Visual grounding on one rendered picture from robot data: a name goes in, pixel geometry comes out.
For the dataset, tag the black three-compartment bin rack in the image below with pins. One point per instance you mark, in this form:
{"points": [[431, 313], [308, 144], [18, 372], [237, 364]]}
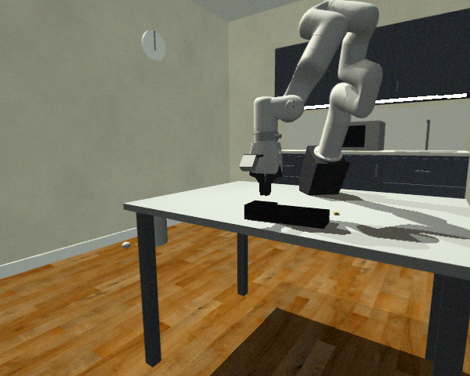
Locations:
{"points": [[267, 211]]}

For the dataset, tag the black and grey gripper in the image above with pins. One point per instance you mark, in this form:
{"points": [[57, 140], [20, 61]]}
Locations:
{"points": [[269, 164]]}

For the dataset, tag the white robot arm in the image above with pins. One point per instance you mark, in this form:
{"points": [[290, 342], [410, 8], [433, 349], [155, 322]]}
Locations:
{"points": [[325, 29]]}

